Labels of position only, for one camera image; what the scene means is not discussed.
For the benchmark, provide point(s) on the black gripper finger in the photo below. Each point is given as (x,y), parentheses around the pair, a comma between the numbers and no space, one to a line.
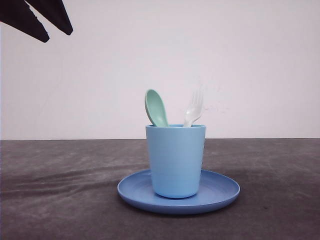
(54,11)
(17,14)

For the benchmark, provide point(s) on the mint green plastic spoon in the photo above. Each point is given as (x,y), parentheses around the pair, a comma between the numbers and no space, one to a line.
(155,108)

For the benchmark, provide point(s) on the white plastic fork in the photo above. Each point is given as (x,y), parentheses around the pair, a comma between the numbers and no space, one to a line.
(195,108)

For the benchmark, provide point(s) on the light blue plastic cup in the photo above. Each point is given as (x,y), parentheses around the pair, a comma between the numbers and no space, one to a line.
(175,156)

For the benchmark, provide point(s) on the grey table cloth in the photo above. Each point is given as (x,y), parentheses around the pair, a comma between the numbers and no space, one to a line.
(67,190)

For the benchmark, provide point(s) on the blue plastic plate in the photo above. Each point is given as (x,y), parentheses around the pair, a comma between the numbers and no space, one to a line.
(216,191)

